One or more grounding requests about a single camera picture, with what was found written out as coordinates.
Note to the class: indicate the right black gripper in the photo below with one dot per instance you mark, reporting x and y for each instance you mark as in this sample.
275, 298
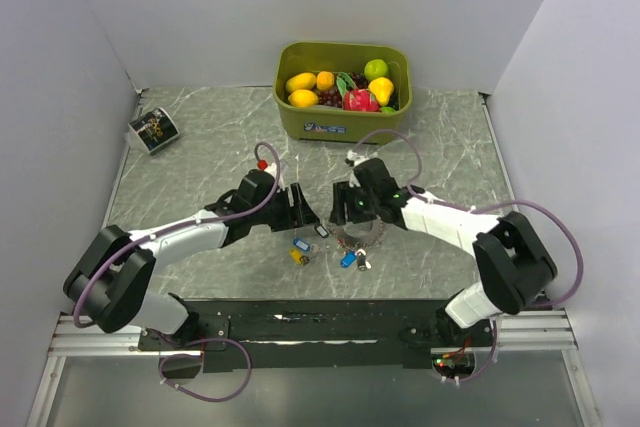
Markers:
343, 193

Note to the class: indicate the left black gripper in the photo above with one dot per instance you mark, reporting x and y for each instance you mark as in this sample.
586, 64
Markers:
298, 215

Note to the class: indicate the black tag key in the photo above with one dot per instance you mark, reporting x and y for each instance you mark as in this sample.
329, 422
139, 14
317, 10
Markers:
321, 230

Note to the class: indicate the blue tag key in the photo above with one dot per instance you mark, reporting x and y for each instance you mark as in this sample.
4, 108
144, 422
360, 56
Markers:
305, 246
348, 259

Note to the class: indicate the metal keyring disc with rings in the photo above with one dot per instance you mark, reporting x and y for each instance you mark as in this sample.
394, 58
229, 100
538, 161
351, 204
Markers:
356, 236

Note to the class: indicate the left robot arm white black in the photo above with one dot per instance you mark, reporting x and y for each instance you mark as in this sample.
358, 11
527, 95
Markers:
110, 282

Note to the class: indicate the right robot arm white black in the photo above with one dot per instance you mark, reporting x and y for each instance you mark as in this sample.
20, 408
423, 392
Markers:
513, 264

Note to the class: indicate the yellow tag key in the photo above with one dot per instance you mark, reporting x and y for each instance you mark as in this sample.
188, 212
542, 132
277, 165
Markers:
298, 257

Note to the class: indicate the olive green plastic bin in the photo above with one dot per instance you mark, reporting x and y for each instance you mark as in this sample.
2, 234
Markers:
332, 123

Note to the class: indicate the dark red grapes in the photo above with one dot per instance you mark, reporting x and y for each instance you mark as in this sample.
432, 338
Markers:
332, 97

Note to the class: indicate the pink dragon fruit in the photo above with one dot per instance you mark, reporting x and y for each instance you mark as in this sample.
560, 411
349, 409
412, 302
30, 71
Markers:
360, 100

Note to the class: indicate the yellow mango lower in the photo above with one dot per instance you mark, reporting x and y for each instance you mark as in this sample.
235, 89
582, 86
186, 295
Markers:
303, 98

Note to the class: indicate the yellow mango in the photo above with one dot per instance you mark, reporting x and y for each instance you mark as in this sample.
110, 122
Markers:
302, 81
303, 98

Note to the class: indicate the yellow pear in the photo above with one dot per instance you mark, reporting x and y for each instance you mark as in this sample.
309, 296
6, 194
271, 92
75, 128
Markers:
382, 88

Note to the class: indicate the orange fruit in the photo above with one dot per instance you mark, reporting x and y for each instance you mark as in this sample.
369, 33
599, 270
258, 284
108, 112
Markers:
325, 80

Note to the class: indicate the yellow mango upper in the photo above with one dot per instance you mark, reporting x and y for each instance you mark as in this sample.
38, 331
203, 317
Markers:
302, 81

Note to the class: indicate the green apple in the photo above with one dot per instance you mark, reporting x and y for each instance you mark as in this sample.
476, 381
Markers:
375, 69

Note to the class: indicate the black printed can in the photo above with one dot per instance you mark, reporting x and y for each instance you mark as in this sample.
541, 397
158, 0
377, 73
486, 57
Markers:
152, 132

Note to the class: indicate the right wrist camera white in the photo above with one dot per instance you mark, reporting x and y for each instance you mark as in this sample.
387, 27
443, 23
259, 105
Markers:
353, 159

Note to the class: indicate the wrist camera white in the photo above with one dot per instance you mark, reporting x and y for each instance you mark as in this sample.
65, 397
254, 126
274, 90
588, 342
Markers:
274, 169
353, 159

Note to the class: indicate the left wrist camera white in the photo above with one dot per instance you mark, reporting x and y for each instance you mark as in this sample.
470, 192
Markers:
274, 169

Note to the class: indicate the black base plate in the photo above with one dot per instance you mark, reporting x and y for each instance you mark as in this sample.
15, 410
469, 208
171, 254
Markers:
323, 333

